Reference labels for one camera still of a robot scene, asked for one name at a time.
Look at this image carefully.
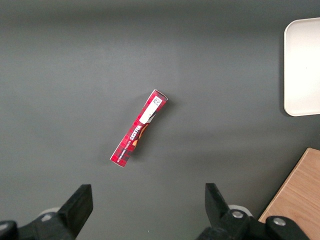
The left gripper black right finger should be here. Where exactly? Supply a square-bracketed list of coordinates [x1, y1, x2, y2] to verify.
[197, 183, 266, 240]

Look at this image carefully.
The red tartan cookie box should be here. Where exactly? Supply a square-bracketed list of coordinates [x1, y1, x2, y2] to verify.
[109, 88, 169, 169]

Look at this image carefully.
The white rectangular plastic tray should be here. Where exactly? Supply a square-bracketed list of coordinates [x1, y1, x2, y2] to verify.
[283, 17, 320, 117]

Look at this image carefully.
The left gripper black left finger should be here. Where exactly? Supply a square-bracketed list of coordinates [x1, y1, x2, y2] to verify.
[22, 184, 94, 240]

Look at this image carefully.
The wooden drawer cabinet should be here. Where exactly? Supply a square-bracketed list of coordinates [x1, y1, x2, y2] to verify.
[258, 147, 320, 240]

